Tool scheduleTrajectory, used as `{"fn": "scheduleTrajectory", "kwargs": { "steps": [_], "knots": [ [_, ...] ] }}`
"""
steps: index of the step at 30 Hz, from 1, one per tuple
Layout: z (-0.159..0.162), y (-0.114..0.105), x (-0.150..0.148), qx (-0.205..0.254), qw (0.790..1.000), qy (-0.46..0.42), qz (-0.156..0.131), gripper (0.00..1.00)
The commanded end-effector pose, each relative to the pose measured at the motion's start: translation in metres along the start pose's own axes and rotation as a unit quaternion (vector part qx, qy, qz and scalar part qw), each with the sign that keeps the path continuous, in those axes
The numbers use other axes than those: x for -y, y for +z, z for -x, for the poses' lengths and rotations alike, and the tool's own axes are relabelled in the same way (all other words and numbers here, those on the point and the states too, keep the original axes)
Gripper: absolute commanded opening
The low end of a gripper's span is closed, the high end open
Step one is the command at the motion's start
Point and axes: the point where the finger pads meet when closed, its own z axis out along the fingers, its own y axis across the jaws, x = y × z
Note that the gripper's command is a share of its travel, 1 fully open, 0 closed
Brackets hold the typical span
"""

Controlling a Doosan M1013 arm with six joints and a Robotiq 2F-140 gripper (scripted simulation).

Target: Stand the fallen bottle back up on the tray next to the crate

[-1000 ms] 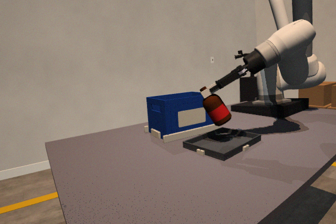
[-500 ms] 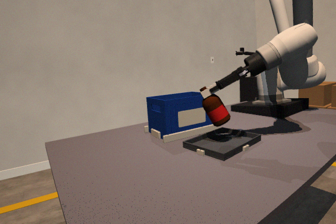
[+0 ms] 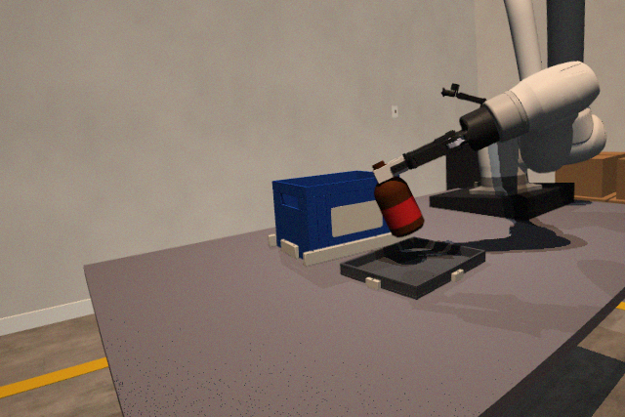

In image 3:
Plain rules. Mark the brown bottle with red label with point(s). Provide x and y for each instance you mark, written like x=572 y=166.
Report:
x=398 y=206

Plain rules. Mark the blue divided crate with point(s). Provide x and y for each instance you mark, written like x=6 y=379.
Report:
x=327 y=210

